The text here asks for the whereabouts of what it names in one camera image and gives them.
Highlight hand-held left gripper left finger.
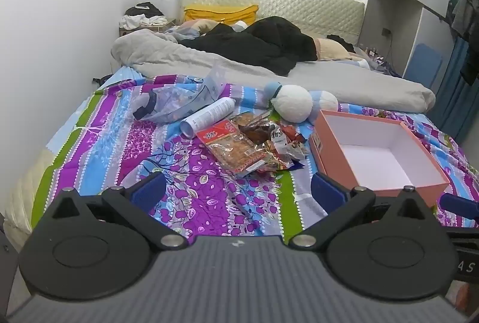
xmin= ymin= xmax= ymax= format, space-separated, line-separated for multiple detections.
xmin=47 ymin=171 xmax=190 ymax=249

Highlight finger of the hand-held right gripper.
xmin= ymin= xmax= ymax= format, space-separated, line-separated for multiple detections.
xmin=439 ymin=193 xmax=479 ymax=224

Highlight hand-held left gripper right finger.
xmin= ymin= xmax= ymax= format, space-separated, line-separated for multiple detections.
xmin=287 ymin=172 xmax=436 ymax=249

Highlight pink cardboard box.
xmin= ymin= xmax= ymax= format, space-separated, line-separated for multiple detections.
xmin=309 ymin=109 xmax=451 ymax=213

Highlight silver snack packet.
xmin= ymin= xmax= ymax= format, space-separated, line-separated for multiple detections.
xmin=262 ymin=125 xmax=304 ymax=171

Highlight brown snack packet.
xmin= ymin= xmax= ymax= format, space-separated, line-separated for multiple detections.
xmin=239 ymin=119 xmax=279 ymax=144

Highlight large red-orange snack packet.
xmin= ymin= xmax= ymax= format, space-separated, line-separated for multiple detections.
xmin=196 ymin=117 xmax=278 ymax=179

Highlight small red snack packet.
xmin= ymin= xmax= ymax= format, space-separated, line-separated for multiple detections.
xmin=281 ymin=122 xmax=311 ymax=144

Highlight clear plastic bag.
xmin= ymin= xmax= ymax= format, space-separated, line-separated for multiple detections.
xmin=131 ymin=61 xmax=227 ymax=124

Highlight white spray bottle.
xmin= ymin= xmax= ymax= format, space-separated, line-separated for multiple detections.
xmin=180 ymin=97 xmax=236 ymax=138

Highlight white and blue plush toy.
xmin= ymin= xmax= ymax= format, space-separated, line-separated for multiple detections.
xmin=264 ymin=81 xmax=339 ymax=124

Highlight blue curtain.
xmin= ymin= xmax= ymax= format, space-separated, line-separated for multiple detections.
xmin=428 ymin=37 xmax=479 ymax=144

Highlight clear packet with brown pieces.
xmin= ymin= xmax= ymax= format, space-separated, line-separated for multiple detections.
xmin=229 ymin=113 xmax=264 ymax=129

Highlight grey duvet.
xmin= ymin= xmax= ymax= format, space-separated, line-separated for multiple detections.
xmin=111 ymin=28 xmax=436 ymax=113

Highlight cream mattress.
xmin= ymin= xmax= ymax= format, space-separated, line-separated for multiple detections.
xmin=4 ymin=149 xmax=57 ymax=234

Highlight beige pillow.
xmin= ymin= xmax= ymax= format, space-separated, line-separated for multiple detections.
xmin=314 ymin=38 xmax=354 ymax=61

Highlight blue board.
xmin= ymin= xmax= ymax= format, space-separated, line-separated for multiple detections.
xmin=405 ymin=43 xmax=444 ymax=88

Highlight black garment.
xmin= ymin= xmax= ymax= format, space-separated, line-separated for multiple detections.
xmin=326 ymin=34 xmax=360 ymax=51

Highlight brown nightstand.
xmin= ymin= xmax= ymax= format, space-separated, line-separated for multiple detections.
xmin=119 ymin=18 xmax=176 ymax=37

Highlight black coat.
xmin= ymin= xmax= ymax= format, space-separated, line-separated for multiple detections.
xmin=180 ymin=16 xmax=319 ymax=76

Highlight pastel printed pillow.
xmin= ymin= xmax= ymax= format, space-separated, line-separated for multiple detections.
xmin=176 ymin=19 xmax=210 ymax=36

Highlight pile of clothes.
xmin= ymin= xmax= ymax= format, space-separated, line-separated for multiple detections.
xmin=119 ymin=2 xmax=169 ymax=30

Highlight hanging dark clothes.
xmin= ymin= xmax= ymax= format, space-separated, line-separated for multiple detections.
xmin=451 ymin=0 xmax=479 ymax=86

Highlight cream quilted headboard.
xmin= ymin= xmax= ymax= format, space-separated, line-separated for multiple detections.
xmin=179 ymin=0 xmax=365 ymax=43

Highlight yellow pillow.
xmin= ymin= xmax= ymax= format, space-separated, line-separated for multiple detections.
xmin=183 ymin=4 xmax=260 ymax=25

